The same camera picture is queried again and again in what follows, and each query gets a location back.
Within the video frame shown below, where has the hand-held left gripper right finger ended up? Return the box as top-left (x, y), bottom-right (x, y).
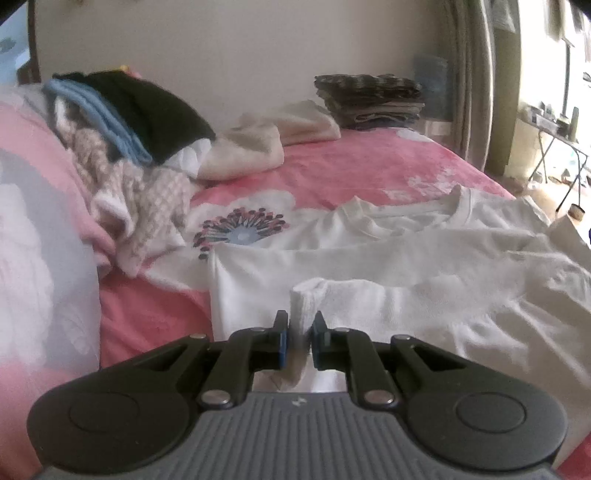
top-left (310, 311), bottom-right (467, 409)

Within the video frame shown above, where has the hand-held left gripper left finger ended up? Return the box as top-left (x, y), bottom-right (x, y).
top-left (104, 310), bottom-right (291, 409)

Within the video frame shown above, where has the white bear-print sweatshirt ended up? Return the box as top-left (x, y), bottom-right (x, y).
top-left (205, 185), bottom-right (591, 444)

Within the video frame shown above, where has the pink floral blanket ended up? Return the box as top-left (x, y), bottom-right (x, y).
top-left (97, 127), bottom-right (518, 370)

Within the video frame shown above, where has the beige patterned knit sweater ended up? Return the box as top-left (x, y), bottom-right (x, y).
top-left (55, 99), bottom-right (192, 278)

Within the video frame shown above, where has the white shirt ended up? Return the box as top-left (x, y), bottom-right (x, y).
top-left (164, 138), bottom-right (213, 179)

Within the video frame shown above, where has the pale pink folded garment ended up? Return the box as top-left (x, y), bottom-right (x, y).
top-left (231, 99), bottom-right (342, 146)

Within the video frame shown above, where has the beige folded garment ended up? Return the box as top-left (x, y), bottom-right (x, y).
top-left (330, 104), bottom-right (426, 131)

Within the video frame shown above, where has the white water dispenser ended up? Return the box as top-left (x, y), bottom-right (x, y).
top-left (422, 120), bottom-right (455, 148)

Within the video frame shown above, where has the dark plaid folded garment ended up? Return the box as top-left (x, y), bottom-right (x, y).
top-left (314, 74), bottom-right (423, 116)

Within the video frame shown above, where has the black garment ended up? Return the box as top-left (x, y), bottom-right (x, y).
top-left (85, 69), bottom-right (217, 164)

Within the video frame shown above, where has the pink grey floral quilt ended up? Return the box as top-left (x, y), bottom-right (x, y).
top-left (0, 85), bottom-right (134, 480)

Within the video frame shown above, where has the blue water bottle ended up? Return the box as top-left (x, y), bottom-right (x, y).
top-left (411, 53), bottom-right (451, 123)

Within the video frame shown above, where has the light blue garment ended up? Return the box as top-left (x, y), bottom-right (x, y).
top-left (44, 78), bottom-right (153, 164)

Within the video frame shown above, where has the beige curtain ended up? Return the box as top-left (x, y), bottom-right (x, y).
top-left (438, 0), bottom-right (522, 176)

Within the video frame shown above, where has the metal folding table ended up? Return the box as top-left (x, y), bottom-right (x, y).
top-left (515, 108), bottom-right (591, 213)

